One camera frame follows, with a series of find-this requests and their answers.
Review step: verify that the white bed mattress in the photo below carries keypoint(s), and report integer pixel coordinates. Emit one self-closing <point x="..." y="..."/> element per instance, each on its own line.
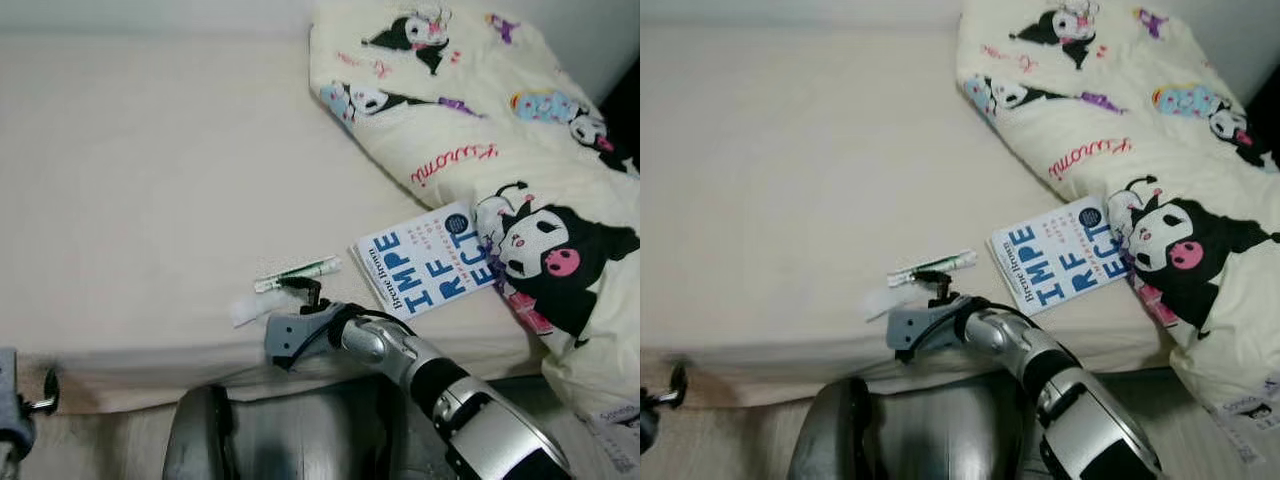
<point x="150" y="180"/>
<point x="790" y="180"/>

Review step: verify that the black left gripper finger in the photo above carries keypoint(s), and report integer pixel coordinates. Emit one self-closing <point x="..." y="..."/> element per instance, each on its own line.
<point x="45" y="402"/>
<point x="678" y="385"/>

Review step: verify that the grey robot left leg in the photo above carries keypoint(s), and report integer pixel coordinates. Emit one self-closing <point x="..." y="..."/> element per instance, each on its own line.
<point x="825" y="440"/>
<point x="195" y="440"/>

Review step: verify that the cream cartoon print blanket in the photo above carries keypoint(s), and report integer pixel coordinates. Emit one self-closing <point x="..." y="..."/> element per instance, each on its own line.
<point x="450" y="120"/>
<point x="1100" y="110"/>

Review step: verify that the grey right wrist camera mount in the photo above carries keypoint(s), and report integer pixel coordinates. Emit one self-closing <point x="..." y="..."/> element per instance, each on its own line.
<point x="290" y="335"/>
<point x="915" y="328"/>

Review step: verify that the white book blue lettering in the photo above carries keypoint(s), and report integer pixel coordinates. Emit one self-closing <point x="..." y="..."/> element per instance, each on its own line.
<point x="1055" y="260"/>
<point x="420" y="265"/>

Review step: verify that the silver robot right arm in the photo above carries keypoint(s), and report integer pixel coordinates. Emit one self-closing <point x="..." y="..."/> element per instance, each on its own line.
<point x="480" y="420"/>
<point x="1085" y="410"/>

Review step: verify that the green white thin packet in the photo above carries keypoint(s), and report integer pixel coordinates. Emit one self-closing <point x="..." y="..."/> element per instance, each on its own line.
<point x="950" y="262"/>
<point x="315" y="268"/>

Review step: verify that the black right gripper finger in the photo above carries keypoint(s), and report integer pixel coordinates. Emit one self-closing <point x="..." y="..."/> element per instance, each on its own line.
<point x="300" y="284"/>
<point x="932" y="278"/>

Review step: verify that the white crumpled tissue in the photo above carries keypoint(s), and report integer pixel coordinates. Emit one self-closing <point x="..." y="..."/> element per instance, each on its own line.
<point x="245" y="310"/>

